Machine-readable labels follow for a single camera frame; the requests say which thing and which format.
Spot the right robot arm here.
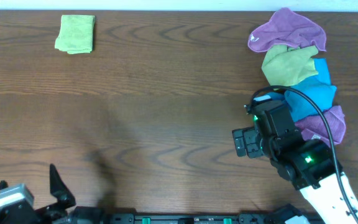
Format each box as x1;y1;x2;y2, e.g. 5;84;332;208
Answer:
232;126;358;223

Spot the purple cloth at top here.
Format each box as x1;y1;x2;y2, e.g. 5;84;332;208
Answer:
247;7;327;53

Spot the purple cloth at bottom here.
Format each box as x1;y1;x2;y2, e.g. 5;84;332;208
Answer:
294;105;347;147

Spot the purple cloth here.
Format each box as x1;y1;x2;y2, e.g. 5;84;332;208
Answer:
247;7;327;53
294;105;347;147

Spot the blue crumpled cloth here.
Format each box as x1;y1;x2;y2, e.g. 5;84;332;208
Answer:
267;58;337;122

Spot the light green cloth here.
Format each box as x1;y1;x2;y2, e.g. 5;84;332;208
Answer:
55;15;95;54

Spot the olive green crumpled cloth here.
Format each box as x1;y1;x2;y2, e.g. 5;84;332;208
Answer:
262;45;318;86

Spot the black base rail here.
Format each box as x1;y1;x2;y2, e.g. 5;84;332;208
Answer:
70;213;323;224

